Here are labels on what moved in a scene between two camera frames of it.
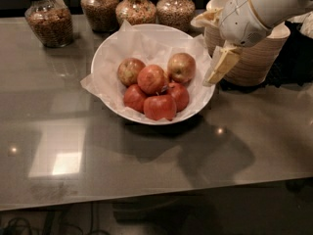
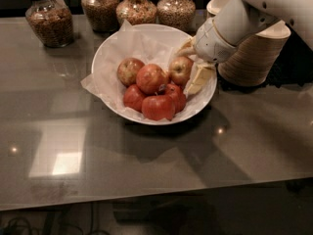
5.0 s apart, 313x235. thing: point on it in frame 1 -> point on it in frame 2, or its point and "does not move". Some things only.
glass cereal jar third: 135,8 does not move
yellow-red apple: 181,68 does not move
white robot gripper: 241,19 -> 211,43
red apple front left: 134,97 does not move
